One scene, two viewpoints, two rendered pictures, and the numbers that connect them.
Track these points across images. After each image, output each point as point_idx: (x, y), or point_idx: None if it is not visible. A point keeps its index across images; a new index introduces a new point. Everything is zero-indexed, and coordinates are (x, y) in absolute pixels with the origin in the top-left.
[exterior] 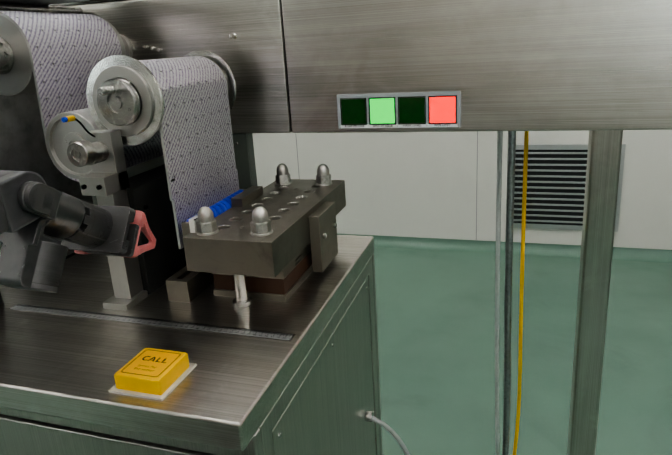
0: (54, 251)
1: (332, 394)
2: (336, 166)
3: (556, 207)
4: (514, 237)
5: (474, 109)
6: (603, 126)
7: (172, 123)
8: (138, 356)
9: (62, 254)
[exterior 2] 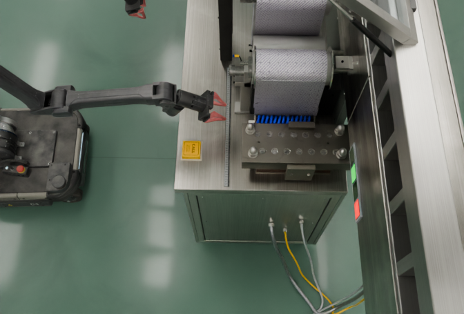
0: (174, 110)
1: (257, 205)
2: None
3: None
4: None
5: (360, 228)
6: (365, 308)
7: (264, 90)
8: (194, 141)
9: (177, 111)
